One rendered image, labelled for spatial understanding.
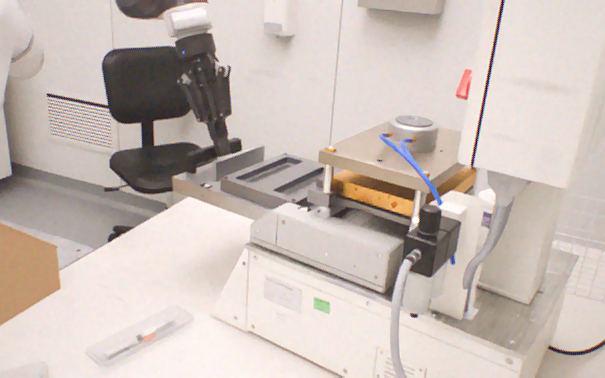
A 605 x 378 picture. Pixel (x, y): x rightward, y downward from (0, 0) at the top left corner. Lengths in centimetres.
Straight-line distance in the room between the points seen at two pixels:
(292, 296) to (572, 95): 51
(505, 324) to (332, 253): 26
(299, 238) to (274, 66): 180
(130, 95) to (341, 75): 92
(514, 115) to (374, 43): 178
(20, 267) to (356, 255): 60
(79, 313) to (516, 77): 84
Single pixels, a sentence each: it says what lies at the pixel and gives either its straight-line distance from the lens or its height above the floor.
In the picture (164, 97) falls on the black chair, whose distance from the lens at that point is 274.
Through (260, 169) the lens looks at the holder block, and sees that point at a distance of 112.
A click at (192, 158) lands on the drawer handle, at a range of 114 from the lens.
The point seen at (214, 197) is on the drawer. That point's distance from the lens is 107.
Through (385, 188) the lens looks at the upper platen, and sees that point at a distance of 89.
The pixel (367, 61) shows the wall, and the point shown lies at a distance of 248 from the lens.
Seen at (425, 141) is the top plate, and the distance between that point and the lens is 92.
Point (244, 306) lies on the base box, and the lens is 104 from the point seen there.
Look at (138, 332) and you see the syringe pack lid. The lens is 105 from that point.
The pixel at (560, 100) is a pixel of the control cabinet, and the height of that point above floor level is 125.
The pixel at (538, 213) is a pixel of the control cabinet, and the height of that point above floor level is 107.
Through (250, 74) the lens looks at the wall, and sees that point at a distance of 271.
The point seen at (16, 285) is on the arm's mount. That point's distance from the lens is 115.
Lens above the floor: 138
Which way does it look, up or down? 22 degrees down
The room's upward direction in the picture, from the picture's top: 4 degrees clockwise
